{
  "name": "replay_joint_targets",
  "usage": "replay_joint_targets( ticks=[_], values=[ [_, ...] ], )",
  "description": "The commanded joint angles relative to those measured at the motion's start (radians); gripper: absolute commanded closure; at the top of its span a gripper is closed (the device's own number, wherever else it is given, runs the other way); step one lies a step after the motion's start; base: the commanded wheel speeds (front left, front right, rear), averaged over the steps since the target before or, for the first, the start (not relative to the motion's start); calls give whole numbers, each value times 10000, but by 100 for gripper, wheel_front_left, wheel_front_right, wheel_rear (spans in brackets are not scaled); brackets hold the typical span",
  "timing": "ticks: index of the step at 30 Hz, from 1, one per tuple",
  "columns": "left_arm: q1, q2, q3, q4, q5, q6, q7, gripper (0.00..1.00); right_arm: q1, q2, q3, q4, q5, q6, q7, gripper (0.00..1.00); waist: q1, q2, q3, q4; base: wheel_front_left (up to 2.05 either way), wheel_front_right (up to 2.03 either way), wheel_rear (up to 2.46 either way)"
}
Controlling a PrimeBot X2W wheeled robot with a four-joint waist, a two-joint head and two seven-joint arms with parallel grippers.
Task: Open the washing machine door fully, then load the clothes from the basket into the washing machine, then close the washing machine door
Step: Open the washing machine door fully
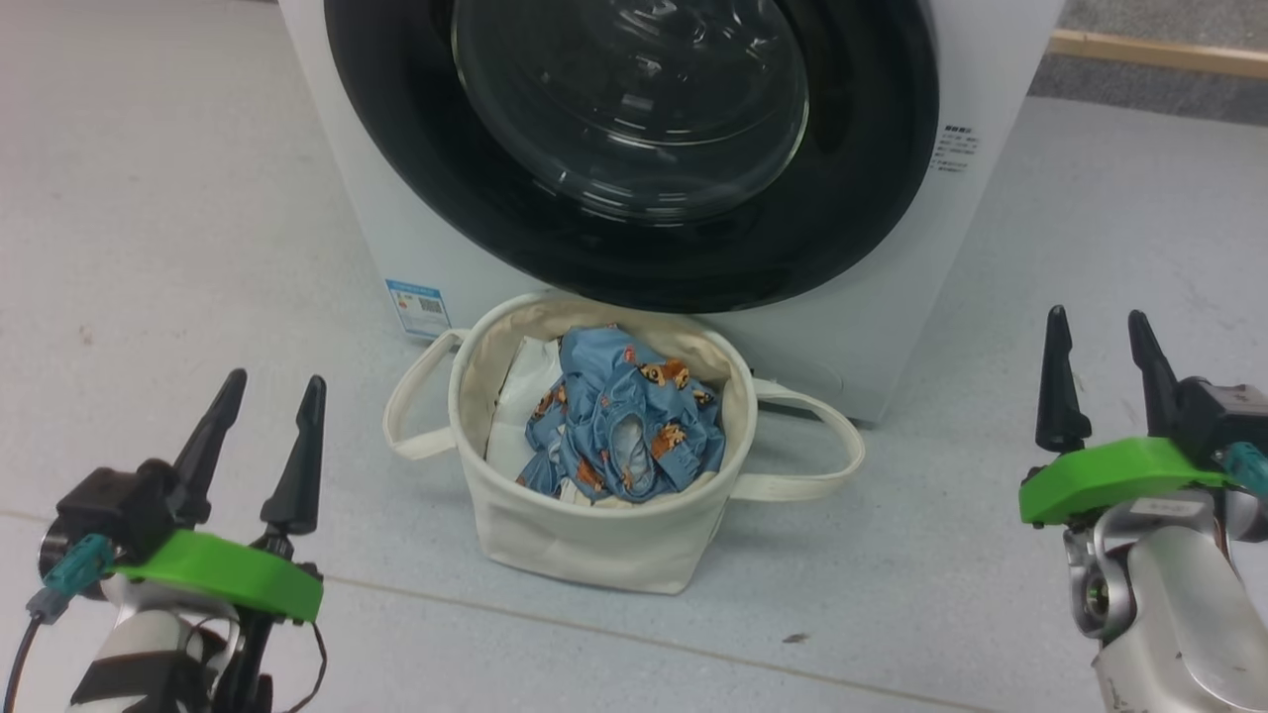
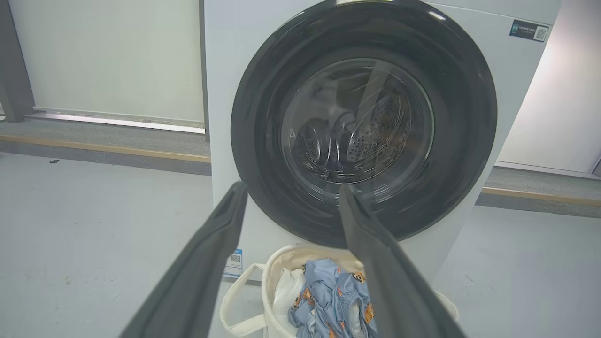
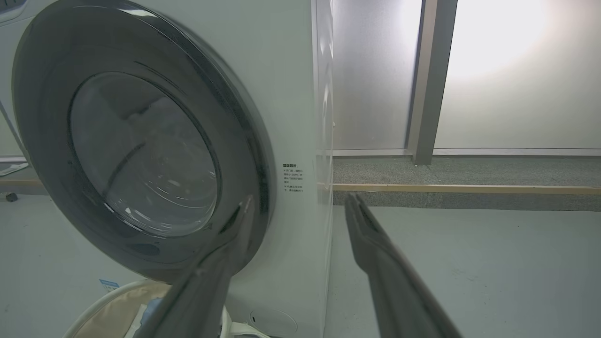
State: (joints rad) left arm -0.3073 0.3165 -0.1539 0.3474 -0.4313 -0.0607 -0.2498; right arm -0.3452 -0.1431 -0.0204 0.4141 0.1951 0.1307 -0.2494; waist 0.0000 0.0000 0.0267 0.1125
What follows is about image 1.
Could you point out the white front-load washing machine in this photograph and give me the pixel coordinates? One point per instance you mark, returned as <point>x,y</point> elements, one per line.
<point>892,327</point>

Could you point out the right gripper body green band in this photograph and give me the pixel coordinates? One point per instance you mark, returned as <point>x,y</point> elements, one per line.
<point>1119,475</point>

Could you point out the black round glass door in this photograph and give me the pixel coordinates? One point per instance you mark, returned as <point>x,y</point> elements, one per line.
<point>416,149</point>

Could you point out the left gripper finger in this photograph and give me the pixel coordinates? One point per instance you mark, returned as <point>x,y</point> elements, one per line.
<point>299,475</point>
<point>203,451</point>

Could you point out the small black text label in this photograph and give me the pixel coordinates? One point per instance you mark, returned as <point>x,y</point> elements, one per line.
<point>954,149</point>

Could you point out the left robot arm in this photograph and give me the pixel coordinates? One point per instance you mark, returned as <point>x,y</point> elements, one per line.
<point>139,654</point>

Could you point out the blue energy label sticker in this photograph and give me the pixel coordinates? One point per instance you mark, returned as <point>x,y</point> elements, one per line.
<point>416,307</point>

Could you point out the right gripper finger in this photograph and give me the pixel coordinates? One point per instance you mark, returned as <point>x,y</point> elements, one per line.
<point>1159,386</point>
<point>1060,406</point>

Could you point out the white cloth in basket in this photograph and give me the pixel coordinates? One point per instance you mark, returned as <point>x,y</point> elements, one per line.
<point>520,396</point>

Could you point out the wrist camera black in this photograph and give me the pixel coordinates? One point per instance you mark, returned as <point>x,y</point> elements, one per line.
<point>1223,411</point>
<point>109,505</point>

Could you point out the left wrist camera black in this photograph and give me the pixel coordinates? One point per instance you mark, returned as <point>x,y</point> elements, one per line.
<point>109,505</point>

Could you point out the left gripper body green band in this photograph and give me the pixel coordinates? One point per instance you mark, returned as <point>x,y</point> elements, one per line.
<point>228,574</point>

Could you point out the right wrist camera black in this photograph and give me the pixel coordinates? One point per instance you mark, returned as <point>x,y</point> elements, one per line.
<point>1223,411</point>

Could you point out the cream canvas laundry basket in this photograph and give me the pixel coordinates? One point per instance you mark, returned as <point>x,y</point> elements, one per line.
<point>575,545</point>

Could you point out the blue bear-print garment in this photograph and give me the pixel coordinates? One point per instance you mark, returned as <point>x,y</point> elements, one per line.
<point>614,396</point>

